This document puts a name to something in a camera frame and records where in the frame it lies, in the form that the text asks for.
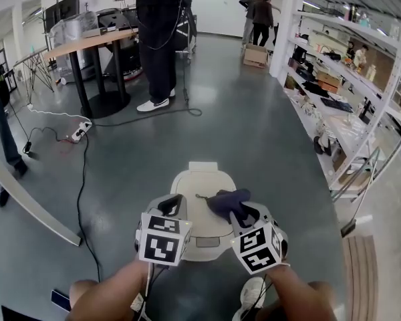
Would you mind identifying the black keyboard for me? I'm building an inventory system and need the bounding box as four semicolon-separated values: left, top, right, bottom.
319;97;354;114

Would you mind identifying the beige plastic trash bin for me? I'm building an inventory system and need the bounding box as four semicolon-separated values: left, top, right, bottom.
170;160;237;263

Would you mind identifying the black wire frame table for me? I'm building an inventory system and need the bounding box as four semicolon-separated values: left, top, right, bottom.
13;50;56;103

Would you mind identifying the long black floor cable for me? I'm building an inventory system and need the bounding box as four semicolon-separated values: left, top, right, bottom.
76;135;103;282

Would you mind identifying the black monitor on stand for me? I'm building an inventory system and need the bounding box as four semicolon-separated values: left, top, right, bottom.
43;0;81;33

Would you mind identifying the person's right white shoe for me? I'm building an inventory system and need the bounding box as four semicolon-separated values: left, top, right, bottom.
232;277;267;321

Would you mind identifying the person's left white shoe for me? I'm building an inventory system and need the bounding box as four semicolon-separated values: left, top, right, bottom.
130;292;151;321

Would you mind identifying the plastic-wrapped grey machine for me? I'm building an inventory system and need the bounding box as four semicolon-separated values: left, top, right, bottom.
49;11;103;82

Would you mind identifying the wooden table with black legs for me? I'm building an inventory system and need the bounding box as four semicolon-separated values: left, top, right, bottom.
42;28;141;120

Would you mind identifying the dark blue cloth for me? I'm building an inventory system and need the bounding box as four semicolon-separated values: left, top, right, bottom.
195;188;252;221

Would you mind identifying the white metal shelving unit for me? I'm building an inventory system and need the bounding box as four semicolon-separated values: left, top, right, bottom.
269;0;401;200

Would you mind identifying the person's left forearm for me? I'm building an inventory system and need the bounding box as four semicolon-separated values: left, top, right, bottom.
65;259;153;321

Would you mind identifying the white floor cable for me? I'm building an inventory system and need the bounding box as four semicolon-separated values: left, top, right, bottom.
26;102;88;124

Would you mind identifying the wooden slatted board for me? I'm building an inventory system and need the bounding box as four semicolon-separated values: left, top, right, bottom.
342;234;380;321

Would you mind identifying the black machine with red ring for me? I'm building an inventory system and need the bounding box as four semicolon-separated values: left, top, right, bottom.
96;7;144;82

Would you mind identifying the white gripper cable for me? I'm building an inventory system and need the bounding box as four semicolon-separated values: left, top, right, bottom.
143;262;154;300

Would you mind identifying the cardboard box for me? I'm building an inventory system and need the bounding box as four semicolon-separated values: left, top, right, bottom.
243;43;270;69

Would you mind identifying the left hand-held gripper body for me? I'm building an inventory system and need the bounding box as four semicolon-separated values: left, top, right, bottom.
134;193;193;268

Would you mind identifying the person's right forearm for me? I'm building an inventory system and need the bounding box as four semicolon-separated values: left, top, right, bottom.
265;264;338;321

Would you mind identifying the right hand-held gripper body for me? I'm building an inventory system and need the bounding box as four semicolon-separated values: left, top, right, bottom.
227;201;290;276

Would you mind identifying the long-handled dustpan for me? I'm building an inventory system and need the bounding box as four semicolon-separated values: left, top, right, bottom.
340;147;384;239

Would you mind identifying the white slanted board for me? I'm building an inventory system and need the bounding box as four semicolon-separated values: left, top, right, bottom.
0;144;83;247

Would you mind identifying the white power strip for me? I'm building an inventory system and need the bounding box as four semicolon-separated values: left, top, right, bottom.
72;120;93;142

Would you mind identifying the dark smartphone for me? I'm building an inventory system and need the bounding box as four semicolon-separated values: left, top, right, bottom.
49;289;71;312

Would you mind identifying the person's white shoe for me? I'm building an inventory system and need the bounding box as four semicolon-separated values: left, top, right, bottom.
232;277;267;321
130;292;151;321

